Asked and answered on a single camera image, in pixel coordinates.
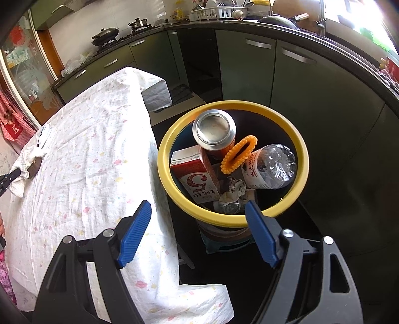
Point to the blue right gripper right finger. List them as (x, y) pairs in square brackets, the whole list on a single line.
[(265, 231)]

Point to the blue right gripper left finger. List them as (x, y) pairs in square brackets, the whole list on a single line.
[(130, 232)]

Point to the clear plastic bottle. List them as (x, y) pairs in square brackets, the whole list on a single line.
[(270, 168)]

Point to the orange spiky ring toy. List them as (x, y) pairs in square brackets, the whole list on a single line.
[(236, 156)]

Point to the red white milk carton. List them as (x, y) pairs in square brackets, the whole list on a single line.
[(193, 169)]

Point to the red soda can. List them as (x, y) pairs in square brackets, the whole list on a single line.
[(214, 130)]

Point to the white paper towel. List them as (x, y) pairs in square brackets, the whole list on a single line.
[(28, 163)]

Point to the yellow rimmed trash bin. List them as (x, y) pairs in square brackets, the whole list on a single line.
[(222, 224)]

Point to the green kitchen cabinets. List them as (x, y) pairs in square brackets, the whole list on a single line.
[(344, 108)]

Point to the steel kitchen faucet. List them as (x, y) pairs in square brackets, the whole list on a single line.
[(321, 23)]

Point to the white patterned tablecloth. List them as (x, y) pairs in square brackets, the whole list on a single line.
[(99, 162)]

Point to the red checkered apron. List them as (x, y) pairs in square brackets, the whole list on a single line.
[(14, 126)]

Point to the white plastic bag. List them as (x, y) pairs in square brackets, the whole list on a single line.
[(75, 62)]

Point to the glass sliding door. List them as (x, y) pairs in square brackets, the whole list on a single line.
[(28, 73)]

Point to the black wok with lid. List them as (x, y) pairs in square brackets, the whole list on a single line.
[(104, 36)]

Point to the small steel pot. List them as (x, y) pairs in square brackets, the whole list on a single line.
[(139, 25)]

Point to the black pan in sink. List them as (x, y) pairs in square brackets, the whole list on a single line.
[(290, 23)]

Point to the white dish rack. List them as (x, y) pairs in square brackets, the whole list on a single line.
[(216, 10)]

